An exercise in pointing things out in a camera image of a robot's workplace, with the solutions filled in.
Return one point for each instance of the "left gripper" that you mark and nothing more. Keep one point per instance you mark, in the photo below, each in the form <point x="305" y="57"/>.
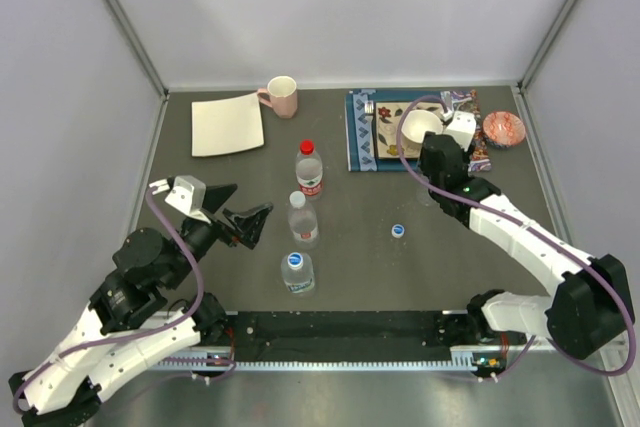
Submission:
<point x="249" y="224"/>

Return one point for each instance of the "red-cap red-label bottle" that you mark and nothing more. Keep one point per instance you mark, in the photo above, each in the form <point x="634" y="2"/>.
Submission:
<point x="309" y="170"/>

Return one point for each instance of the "blue white bottle cap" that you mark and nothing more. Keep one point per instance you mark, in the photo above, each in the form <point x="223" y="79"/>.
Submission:
<point x="398" y="231"/>

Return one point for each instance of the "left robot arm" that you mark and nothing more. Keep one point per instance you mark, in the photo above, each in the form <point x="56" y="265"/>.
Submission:
<point x="152" y="305"/>

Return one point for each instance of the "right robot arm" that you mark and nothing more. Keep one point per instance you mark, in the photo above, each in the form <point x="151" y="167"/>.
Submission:
<point x="586" y="303"/>

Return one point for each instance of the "white-cap red-label bottle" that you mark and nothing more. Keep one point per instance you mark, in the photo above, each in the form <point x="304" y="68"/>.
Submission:
<point x="302" y="220"/>

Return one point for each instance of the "small blue-cap water bottle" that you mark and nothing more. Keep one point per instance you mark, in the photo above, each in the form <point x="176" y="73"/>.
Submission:
<point x="298" y="273"/>

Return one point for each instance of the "white square plate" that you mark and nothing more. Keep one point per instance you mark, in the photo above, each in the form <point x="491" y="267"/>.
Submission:
<point x="226" y="126"/>

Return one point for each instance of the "pink mug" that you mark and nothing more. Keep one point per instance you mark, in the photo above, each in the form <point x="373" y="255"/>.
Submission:
<point x="281" y="96"/>

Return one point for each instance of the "blue patterned placemat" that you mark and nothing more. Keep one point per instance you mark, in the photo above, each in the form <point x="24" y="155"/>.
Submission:
<point x="361" y="152"/>

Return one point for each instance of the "floral square plate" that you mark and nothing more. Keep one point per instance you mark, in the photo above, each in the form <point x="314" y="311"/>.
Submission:
<point x="387" y="115"/>

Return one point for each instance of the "white bowl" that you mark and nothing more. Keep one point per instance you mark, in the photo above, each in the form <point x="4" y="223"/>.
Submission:
<point x="418" y="123"/>

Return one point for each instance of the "red patterned bowl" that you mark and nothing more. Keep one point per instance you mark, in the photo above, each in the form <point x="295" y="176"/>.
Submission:
<point x="503" y="130"/>

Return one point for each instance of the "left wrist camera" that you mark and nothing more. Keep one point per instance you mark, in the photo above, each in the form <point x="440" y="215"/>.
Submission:
<point x="183" y="193"/>

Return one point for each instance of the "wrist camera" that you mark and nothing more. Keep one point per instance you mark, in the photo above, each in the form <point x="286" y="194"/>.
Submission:
<point x="183" y="193"/>
<point x="461" y="127"/>

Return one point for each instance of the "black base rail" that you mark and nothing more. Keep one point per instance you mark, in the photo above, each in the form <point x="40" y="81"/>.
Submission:
<point x="302" y="330"/>

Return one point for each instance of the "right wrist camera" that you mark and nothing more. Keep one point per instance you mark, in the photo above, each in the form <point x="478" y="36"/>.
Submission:
<point x="461" y="127"/>

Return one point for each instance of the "grey slotted cable duct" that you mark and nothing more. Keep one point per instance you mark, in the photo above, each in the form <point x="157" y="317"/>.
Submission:
<point x="456" y="360"/>

